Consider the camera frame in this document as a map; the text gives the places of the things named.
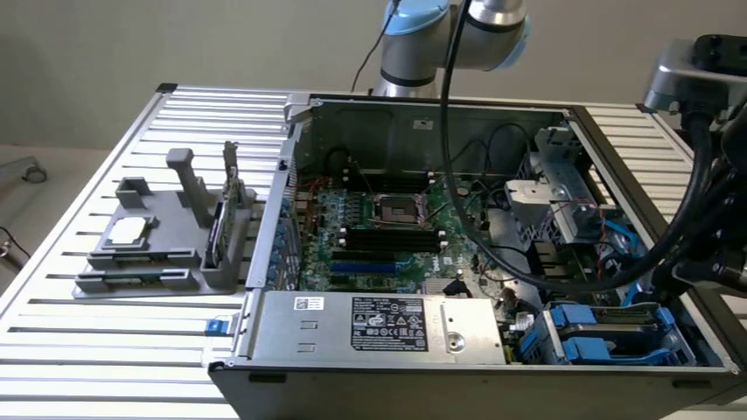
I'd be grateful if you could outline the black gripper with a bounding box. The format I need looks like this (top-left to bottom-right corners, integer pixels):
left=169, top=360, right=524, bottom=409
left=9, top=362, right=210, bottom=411
left=668, top=65, right=747, bottom=291

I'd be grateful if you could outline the blue disk bay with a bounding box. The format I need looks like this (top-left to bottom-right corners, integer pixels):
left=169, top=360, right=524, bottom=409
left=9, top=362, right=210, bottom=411
left=540, top=301, right=696, bottom=366

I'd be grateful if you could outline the silver drive cage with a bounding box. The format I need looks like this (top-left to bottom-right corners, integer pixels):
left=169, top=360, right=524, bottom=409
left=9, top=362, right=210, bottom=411
left=502, top=125, right=614, bottom=247

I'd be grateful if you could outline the silver chipset heatsink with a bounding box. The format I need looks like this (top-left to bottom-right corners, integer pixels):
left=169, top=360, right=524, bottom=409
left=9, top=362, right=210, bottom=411
left=420, top=276, right=470, bottom=297

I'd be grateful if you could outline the CPU socket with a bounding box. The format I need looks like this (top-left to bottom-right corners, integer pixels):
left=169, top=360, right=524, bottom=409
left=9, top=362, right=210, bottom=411
left=370, top=192, right=437, bottom=228

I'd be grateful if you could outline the black RAM slot bank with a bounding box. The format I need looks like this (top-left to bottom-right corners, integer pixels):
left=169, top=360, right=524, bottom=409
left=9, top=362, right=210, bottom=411
left=338, top=226, right=446, bottom=254
left=341, top=167, right=434, bottom=194

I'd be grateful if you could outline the green motherboard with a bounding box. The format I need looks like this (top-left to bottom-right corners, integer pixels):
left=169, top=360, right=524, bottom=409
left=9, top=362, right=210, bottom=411
left=289, top=172, right=509, bottom=295

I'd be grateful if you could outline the blue expansion slot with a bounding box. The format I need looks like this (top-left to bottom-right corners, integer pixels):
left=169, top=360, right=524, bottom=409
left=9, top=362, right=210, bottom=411
left=329, top=260, right=396, bottom=273

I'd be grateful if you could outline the silver power supply unit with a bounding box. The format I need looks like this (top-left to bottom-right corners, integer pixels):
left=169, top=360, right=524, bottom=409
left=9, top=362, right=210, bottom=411
left=242, top=290, right=506, bottom=366

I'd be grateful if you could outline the open grey PC case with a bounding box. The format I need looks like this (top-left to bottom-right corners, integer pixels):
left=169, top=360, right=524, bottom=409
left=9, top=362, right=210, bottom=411
left=206, top=93, right=747, bottom=420

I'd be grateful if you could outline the grey parts rack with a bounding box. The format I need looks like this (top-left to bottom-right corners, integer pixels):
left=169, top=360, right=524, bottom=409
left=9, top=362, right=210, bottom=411
left=70, top=147, right=258, bottom=300

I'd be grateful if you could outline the green RAM stick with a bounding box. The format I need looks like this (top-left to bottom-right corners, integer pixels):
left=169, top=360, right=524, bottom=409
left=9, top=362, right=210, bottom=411
left=102, top=273, right=165, bottom=289
left=111, top=250, right=171, bottom=265

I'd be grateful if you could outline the CPU with silver lid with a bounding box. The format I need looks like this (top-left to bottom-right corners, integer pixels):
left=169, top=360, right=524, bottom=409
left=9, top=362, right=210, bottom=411
left=107, top=217, right=147, bottom=242

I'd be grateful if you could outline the blue SATA wire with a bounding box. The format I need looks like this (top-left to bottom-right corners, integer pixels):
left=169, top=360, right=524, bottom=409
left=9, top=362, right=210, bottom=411
left=602, top=217, right=649, bottom=269

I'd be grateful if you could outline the red and black wire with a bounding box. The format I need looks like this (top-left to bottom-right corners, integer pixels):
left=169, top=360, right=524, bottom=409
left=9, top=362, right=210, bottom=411
left=545, top=199, right=609, bottom=241

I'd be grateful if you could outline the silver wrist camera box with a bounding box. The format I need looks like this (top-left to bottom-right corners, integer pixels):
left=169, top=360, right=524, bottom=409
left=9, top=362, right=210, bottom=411
left=640, top=38, right=747, bottom=117

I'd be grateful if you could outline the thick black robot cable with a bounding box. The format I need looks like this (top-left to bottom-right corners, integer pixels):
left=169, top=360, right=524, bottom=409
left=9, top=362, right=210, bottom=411
left=437, top=0, right=716, bottom=292

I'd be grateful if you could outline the graphics card with metal bracket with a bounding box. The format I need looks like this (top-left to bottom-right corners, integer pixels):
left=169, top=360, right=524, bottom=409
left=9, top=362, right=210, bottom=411
left=220, top=139, right=245, bottom=228

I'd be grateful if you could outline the grey metal frame with caster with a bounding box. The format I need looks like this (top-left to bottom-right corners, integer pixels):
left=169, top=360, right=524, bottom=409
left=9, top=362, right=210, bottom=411
left=0, top=155, right=47, bottom=183

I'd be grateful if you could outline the thin black floor cable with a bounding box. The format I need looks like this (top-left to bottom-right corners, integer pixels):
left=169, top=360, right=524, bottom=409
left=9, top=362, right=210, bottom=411
left=0, top=225, right=31, bottom=260

